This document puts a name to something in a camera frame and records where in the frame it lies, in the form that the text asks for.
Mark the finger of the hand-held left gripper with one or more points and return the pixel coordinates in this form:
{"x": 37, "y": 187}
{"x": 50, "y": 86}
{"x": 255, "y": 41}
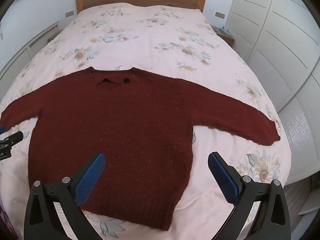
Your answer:
{"x": 1, "y": 129}
{"x": 13, "y": 138}

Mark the white low wall cabinet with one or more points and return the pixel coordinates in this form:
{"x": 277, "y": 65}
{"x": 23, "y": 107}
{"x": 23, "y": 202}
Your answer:
{"x": 27, "y": 52}

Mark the beige wall socket plate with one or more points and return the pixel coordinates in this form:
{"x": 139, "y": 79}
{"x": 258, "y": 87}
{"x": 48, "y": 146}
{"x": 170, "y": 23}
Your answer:
{"x": 69, "y": 13}
{"x": 220, "y": 15}

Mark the white panelled wardrobe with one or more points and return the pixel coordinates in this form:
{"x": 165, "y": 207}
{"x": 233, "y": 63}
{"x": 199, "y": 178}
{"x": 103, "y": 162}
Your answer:
{"x": 280, "y": 55}

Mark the bed with floral duvet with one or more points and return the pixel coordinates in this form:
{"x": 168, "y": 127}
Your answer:
{"x": 160, "y": 42}

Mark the wooden nightstand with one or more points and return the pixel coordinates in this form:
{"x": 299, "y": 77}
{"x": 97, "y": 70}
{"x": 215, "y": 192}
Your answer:
{"x": 226, "y": 38}

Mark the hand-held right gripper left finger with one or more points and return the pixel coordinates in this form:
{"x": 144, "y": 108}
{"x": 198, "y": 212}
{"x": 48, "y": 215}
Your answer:
{"x": 90, "y": 177}

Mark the dark red knitted sweater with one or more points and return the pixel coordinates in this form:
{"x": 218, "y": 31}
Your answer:
{"x": 120, "y": 130}

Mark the purple cloth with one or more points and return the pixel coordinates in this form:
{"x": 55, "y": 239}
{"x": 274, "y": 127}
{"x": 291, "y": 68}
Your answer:
{"x": 6, "y": 222}

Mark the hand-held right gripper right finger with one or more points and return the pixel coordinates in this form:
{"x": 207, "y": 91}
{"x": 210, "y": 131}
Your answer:
{"x": 222, "y": 177}

